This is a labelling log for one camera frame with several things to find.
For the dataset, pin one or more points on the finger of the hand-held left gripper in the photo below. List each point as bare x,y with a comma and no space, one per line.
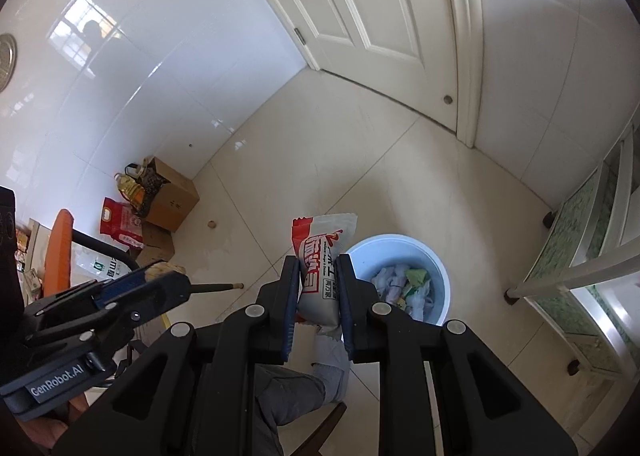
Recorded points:
165,288
122,288

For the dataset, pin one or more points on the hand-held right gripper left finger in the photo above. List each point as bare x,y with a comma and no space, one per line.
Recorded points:
289,321

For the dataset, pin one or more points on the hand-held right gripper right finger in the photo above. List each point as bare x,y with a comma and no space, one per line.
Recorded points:
345,316

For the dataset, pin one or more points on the banded white tissue bundle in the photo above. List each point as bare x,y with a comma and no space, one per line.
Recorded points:
390,278

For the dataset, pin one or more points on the red white snack packet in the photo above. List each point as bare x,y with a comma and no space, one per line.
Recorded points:
320,261

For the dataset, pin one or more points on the pale blue waste bin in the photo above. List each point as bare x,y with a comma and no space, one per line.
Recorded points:
365,253

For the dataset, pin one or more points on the person's left hand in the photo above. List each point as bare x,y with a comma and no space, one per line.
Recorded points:
47,433

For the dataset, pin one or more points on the white bag green print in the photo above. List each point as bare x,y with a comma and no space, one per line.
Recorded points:
97,261

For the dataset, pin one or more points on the flat cardboard box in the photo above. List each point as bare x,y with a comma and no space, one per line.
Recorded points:
157,246

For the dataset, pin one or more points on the red white rice bag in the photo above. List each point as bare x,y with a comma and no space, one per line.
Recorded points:
120,228

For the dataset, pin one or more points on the person's grey trouser leg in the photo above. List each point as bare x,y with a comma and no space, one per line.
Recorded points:
285,396

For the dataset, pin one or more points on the orange round table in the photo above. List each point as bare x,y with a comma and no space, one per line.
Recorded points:
57,246

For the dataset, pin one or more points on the open cardboard box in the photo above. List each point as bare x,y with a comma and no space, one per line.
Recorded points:
170,203

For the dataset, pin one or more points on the cooking oil bottle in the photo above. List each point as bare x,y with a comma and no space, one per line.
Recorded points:
131,191

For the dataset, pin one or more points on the pile of small cartons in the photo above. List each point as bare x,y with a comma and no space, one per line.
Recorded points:
30,256

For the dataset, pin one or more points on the dark mesh bag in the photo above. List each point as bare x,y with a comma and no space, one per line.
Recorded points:
150,181

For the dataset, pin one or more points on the brown wooden stool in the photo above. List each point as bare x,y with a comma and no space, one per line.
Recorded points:
327,423

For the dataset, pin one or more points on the white wheeled cart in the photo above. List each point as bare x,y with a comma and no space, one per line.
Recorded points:
575,246

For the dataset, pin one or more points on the round metal lid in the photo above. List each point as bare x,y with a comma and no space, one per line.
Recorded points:
6,61

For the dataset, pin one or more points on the door hinge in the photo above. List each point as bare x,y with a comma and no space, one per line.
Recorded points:
300,35

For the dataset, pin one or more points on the white panel door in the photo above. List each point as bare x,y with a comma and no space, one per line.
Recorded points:
380,11

